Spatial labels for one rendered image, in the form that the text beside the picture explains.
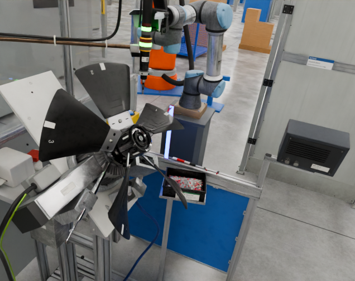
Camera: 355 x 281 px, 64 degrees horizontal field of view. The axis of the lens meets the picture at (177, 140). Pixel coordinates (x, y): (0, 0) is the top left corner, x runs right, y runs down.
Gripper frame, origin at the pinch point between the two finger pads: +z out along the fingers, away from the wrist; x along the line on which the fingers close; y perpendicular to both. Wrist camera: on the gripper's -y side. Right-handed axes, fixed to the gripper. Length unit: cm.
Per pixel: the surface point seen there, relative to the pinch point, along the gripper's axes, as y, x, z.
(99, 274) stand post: 122, 10, 15
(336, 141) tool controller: 42, -78, -34
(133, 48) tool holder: 11.6, 2.6, 0.7
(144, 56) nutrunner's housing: 14.2, -0.6, -1.3
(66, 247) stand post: 117, 32, 12
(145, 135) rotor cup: 42.8, -5.3, 3.5
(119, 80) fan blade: 27.0, 12.3, -6.4
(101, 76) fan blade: 25.8, 18.5, -2.7
